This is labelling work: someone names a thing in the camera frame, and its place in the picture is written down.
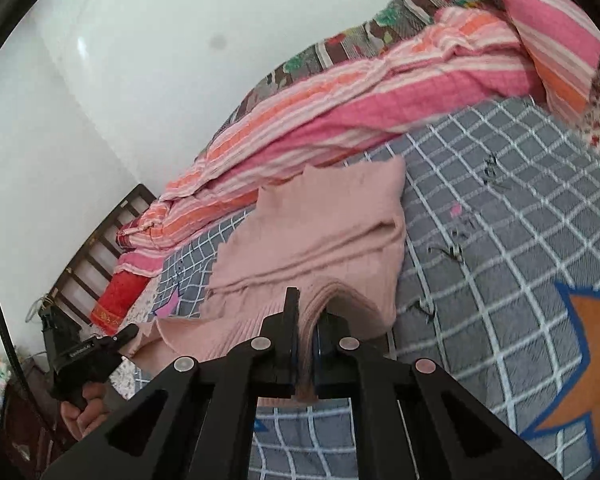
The dark wooden bed frame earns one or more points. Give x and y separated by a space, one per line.
90 270

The pink striped blanket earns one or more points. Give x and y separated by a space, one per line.
464 57

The floral patchwork quilt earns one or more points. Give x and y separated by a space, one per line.
398 20

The grey checked bed sheet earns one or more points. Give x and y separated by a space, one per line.
500 280

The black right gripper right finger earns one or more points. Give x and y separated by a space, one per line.
414 421

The left hand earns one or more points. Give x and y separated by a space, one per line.
83 421

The pink striped pillow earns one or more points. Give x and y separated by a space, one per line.
564 45

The red towel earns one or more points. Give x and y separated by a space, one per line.
111 308

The pink knit sweater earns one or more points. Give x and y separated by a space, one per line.
336 234

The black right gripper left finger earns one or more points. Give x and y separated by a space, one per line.
194 420

